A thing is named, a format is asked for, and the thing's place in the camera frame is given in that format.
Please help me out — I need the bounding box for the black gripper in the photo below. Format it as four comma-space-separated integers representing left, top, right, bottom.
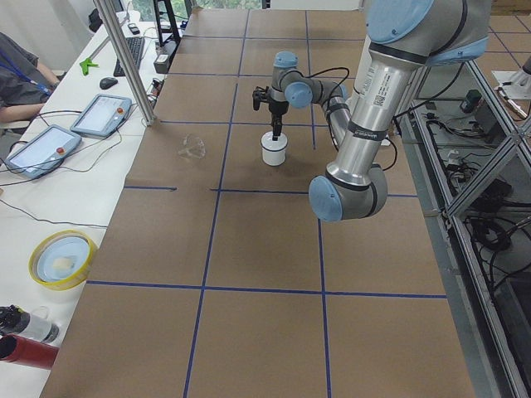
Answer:
268, 98, 289, 140

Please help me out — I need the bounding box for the white ceramic lid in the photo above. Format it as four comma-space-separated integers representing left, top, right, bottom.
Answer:
261, 131, 288, 152

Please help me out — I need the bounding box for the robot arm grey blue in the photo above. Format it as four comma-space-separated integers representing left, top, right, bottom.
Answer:
265, 1, 492, 221

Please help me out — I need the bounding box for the white enamel mug blue rim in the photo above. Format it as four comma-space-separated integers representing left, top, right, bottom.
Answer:
261, 149, 286, 167

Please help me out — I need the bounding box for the black keyboard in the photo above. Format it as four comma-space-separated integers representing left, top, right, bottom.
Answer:
112, 36, 146, 78

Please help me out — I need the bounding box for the far teach pendant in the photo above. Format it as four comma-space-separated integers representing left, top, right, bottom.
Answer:
70, 94, 132, 138

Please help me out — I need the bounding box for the teach pendant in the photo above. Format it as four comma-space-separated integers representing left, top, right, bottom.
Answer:
5, 124, 82, 180
70, 94, 132, 138

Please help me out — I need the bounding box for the black computer mouse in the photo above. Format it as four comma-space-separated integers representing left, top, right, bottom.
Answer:
99, 77, 119, 90

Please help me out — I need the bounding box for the green plastic tool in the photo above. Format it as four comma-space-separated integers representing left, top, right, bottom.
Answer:
80, 58, 99, 75

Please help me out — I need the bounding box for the near teach pendant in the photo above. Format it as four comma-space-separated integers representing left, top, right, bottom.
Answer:
5, 124, 82, 180

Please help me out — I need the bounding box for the yellow round container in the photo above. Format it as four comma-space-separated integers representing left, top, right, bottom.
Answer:
28, 230, 99, 291

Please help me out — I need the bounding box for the seated person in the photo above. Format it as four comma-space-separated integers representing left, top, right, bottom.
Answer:
1, 33, 61, 124

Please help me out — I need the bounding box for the clear water bottle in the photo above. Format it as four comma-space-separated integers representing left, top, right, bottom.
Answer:
1, 304, 59, 343

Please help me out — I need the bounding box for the red bottle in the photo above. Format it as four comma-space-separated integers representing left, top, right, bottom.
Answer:
1, 335, 59, 370

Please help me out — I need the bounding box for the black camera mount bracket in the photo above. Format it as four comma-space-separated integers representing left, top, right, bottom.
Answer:
252, 86, 270, 111

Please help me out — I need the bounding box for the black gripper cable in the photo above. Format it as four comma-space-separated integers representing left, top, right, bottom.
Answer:
255, 67, 352, 104

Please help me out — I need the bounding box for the aluminium frame post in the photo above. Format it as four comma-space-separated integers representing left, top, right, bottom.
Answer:
94, 0, 155, 126

